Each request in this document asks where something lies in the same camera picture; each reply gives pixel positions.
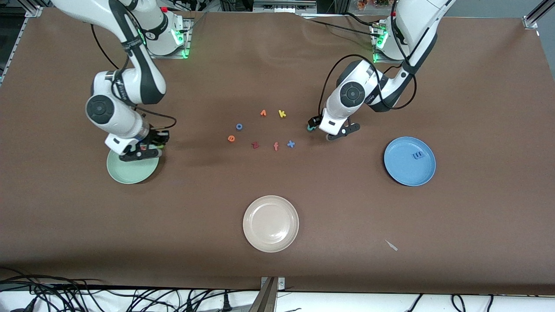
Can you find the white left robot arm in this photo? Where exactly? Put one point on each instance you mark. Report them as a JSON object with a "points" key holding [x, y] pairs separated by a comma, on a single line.
{"points": [[336, 117]]}

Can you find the blue plate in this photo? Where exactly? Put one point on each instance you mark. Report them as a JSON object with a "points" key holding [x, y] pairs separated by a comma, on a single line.
{"points": [[403, 169]]}

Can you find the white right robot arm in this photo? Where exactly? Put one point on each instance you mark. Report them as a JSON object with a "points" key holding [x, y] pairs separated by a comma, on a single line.
{"points": [[121, 121]]}

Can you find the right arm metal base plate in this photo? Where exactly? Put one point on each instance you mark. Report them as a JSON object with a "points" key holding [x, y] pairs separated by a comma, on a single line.
{"points": [[187, 39]]}

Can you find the grey metal beam with bracket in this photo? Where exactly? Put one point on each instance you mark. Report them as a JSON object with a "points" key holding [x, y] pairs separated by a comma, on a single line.
{"points": [[265, 299]]}

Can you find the grey device behind table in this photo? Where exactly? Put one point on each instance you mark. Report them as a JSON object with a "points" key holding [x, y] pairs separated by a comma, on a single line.
{"points": [[282, 6]]}

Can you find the aluminium side rail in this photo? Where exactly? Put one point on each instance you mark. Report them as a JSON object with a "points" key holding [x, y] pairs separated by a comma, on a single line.
{"points": [[18, 41]]}

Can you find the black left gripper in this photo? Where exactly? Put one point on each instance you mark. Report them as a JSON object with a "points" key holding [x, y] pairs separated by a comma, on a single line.
{"points": [[314, 121]]}

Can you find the beige plate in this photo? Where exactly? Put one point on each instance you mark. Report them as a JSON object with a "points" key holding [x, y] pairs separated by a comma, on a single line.
{"points": [[271, 225]]}

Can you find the brown table cover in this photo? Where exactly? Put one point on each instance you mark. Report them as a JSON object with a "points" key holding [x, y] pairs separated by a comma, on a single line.
{"points": [[277, 182]]}

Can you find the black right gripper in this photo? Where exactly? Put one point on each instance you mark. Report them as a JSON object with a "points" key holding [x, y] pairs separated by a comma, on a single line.
{"points": [[154, 137]]}

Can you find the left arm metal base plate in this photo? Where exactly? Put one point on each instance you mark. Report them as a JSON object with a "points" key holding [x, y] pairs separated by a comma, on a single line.
{"points": [[376, 56]]}

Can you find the blue foam letter m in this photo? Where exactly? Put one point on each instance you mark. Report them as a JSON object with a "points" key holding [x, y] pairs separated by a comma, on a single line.
{"points": [[418, 155]]}

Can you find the small grey paper scrap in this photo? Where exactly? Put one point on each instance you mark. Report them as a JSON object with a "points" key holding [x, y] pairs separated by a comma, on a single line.
{"points": [[391, 245]]}

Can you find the green plate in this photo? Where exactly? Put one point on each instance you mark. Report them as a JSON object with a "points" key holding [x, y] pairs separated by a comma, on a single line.
{"points": [[130, 171]]}

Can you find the aluminium corner profile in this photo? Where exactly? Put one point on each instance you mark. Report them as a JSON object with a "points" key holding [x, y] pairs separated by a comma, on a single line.
{"points": [[532, 19]]}

